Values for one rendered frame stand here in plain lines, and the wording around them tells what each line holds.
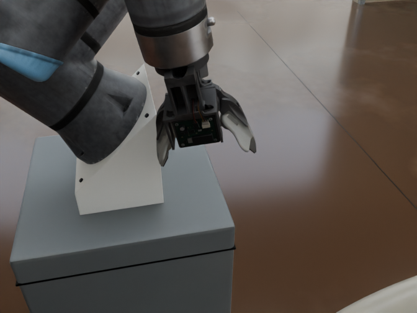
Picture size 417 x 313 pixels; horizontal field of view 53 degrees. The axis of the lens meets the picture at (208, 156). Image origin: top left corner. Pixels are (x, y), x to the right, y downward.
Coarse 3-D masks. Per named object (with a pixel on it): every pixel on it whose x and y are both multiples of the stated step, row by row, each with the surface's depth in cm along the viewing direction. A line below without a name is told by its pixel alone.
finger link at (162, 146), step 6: (162, 132) 63; (174, 132) 63; (162, 138) 64; (168, 138) 61; (156, 144) 64; (162, 144) 64; (168, 144) 64; (156, 150) 65; (162, 150) 62; (168, 150) 65; (162, 156) 61; (162, 162) 61
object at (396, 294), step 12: (384, 288) 24; (396, 288) 23; (408, 288) 22; (360, 300) 23; (372, 300) 23; (384, 300) 22; (396, 300) 22; (408, 300) 22; (336, 312) 24; (348, 312) 23; (360, 312) 22; (372, 312) 22; (384, 312) 22; (396, 312) 22; (408, 312) 22
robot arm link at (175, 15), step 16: (128, 0) 45; (144, 0) 44; (160, 0) 44; (176, 0) 44; (192, 0) 45; (144, 16) 45; (160, 16) 45; (176, 16) 45; (192, 16) 46; (144, 32) 47; (160, 32) 46; (176, 32) 46
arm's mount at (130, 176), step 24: (144, 72) 85; (144, 120) 73; (120, 144) 74; (144, 144) 74; (96, 168) 76; (120, 168) 76; (144, 168) 77; (96, 192) 78; (120, 192) 79; (144, 192) 80
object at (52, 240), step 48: (48, 144) 99; (48, 192) 85; (192, 192) 85; (48, 240) 75; (96, 240) 75; (144, 240) 75; (192, 240) 77; (48, 288) 76; (96, 288) 79; (144, 288) 82; (192, 288) 85
